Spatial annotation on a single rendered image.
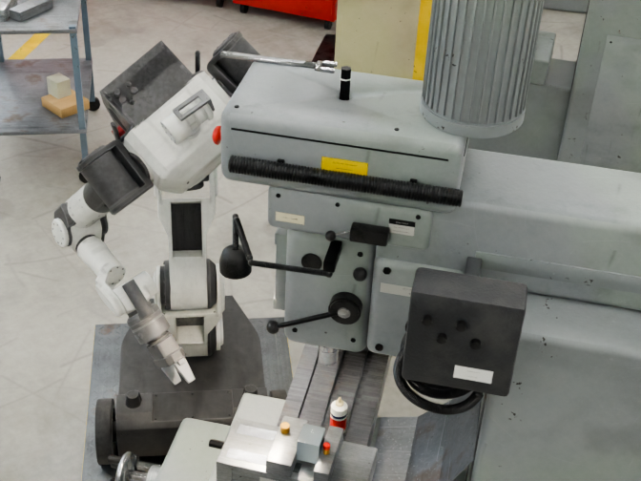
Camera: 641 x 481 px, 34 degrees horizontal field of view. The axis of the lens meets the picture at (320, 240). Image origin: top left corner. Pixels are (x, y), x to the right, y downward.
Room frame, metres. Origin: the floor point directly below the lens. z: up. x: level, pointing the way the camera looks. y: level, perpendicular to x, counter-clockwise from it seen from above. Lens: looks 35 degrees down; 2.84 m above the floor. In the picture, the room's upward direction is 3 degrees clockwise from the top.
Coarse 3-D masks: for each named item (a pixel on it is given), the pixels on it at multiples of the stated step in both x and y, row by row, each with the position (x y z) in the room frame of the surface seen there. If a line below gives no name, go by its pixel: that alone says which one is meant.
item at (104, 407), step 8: (104, 400) 2.30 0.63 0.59; (112, 400) 2.30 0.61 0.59; (96, 408) 2.25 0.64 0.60; (104, 408) 2.25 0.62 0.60; (112, 408) 2.26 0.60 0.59; (96, 416) 2.22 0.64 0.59; (104, 416) 2.23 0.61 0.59; (112, 416) 2.24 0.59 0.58; (96, 424) 2.20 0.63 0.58; (104, 424) 2.20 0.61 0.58; (112, 424) 2.22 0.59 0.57; (96, 432) 2.18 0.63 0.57; (104, 432) 2.19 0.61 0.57; (112, 432) 2.20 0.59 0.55; (96, 440) 2.17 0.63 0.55; (104, 440) 2.17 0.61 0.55; (112, 440) 2.18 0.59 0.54; (96, 448) 2.16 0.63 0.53; (104, 448) 2.16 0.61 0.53; (112, 448) 2.17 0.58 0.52; (96, 456) 2.16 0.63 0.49; (104, 456) 2.16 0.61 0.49; (104, 464) 2.17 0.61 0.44
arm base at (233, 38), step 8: (240, 32) 2.39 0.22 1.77; (224, 40) 2.41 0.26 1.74; (232, 40) 2.35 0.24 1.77; (224, 48) 2.33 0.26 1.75; (216, 56) 2.33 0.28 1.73; (208, 64) 2.33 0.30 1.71; (216, 64) 2.34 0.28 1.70; (208, 72) 2.34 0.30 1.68; (216, 72) 2.33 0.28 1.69; (224, 72) 2.34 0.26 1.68; (224, 80) 2.33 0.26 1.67; (232, 80) 2.34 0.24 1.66; (232, 88) 2.32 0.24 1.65
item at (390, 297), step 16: (384, 272) 1.71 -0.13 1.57; (400, 272) 1.70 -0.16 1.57; (384, 288) 1.71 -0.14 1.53; (400, 288) 1.70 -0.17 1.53; (384, 304) 1.71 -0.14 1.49; (400, 304) 1.70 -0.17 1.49; (384, 320) 1.71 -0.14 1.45; (400, 320) 1.70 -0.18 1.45; (368, 336) 1.72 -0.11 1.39; (384, 336) 1.71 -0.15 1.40; (400, 336) 1.70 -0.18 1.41; (384, 352) 1.71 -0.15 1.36
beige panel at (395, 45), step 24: (360, 0) 3.59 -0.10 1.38; (384, 0) 3.57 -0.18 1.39; (408, 0) 3.56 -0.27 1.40; (360, 24) 3.59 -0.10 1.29; (384, 24) 3.57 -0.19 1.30; (408, 24) 3.55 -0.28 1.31; (336, 48) 3.60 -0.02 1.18; (360, 48) 3.58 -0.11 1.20; (384, 48) 3.57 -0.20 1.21; (408, 48) 3.55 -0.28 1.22; (360, 72) 3.58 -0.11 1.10; (384, 72) 3.57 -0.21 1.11; (408, 72) 3.55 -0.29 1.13
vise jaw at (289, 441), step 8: (288, 416) 1.78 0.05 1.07; (296, 424) 1.76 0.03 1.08; (280, 432) 1.73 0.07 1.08; (296, 432) 1.73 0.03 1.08; (280, 440) 1.70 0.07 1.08; (288, 440) 1.70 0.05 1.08; (296, 440) 1.71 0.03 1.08; (272, 448) 1.68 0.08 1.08; (280, 448) 1.68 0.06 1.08; (288, 448) 1.68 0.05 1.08; (296, 448) 1.68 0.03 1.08; (272, 456) 1.65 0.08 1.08; (280, 456) 1.65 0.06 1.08; (288, 456) 1.65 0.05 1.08; (296, 456) 1.67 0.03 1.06; (272, 464) 1.64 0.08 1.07; (280, 464) 1.63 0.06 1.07; (288, 464) 1.63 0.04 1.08; (272, 472) 1.64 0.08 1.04; (280, 472) 1.63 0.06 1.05; (288, 472) 1.63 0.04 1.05
